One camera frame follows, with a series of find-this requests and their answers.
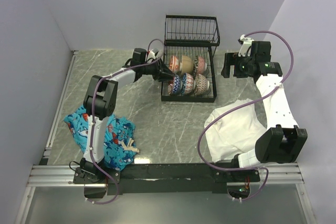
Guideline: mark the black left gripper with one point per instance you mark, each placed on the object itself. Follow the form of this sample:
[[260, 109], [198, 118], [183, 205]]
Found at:
[[163, 73]]

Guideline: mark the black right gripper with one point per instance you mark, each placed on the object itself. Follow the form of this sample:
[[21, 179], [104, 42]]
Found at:
[[233, 59]]

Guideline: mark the orange floral patterned bowl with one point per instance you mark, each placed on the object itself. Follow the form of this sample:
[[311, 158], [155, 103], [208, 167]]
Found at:
[[174, 65]]

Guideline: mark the orange diamond patterned bowl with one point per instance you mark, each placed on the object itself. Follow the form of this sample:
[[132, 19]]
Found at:
[[175, 86]]

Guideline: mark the grey floral patterned bowl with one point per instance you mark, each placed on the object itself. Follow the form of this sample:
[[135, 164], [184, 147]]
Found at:
[[186, 65]]

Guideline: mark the blue triangle patterned bowl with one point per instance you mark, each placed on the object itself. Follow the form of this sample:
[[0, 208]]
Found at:
[[188, 84]]

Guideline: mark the red geometric patterned bowl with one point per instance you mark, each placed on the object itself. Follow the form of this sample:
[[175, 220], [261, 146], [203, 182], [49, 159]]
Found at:
[[201, 84]]

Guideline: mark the black wire dish rack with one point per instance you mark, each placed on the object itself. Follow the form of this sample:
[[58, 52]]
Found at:
[[193, 36]]

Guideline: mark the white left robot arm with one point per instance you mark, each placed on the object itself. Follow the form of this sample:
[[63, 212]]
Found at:
[[100, 101]]

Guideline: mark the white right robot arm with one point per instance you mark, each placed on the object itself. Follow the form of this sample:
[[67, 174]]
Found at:
[[283, 139]]

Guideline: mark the white cloth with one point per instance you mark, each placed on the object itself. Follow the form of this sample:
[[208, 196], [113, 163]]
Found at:
[[234, 134]]

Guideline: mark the blue shark print shorts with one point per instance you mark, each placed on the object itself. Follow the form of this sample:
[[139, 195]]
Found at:
[[119, 146]]

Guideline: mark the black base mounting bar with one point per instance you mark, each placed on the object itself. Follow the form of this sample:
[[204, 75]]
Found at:
[[164, 178]]

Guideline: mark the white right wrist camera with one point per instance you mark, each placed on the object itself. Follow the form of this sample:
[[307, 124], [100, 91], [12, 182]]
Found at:
[[246, 43]]

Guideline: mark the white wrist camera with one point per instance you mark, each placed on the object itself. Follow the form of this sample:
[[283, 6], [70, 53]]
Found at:
[[246, 43], [152, 54]]

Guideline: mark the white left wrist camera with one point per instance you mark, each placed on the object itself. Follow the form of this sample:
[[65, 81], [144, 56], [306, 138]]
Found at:
[[152, 54]]

